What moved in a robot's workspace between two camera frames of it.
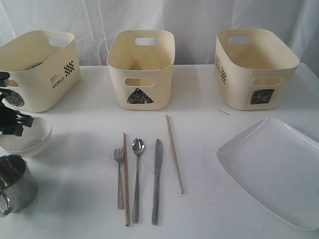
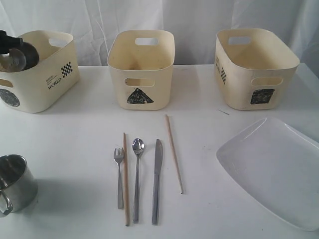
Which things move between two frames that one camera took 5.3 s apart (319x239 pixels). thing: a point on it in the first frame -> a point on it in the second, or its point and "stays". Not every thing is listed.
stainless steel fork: [118, 156] stays
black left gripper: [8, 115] -> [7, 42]
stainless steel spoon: [138, 146] stays
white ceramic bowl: [32, 140] -> [21, 59]
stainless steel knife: [156, 190] stays
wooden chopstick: [126, 190] stays
